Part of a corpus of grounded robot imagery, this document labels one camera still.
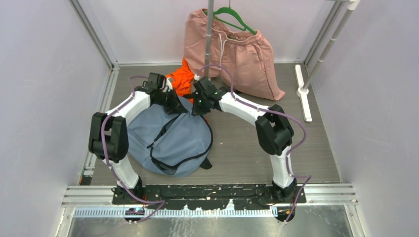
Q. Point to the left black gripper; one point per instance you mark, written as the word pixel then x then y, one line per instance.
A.
pixel 176 106

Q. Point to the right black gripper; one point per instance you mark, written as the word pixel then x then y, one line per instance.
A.
pixel 197 110

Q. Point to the blue student backpack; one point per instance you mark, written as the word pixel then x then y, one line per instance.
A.
pixel 170 144

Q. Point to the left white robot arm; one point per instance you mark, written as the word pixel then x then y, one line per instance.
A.
pixel 108 139

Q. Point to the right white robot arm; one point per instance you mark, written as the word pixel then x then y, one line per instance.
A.
pixel 274 131

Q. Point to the orange cloth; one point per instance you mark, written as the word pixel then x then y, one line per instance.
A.
pixel 181 79

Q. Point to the pink shorts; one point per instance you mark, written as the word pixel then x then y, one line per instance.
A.
pixel 241 59

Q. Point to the green clothes hanger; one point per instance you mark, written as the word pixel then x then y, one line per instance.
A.
pixel 228 10

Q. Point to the left rack pole with foot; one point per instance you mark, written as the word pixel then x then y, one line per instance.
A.
pixel 208 36

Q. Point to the rack pole with foot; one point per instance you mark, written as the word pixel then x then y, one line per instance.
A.
pixel 208 36
pixel 331 28

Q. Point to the right rack pole with foot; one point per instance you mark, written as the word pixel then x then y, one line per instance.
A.
pixel 331 28

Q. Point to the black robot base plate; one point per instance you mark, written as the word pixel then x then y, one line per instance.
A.
pixel 206 197

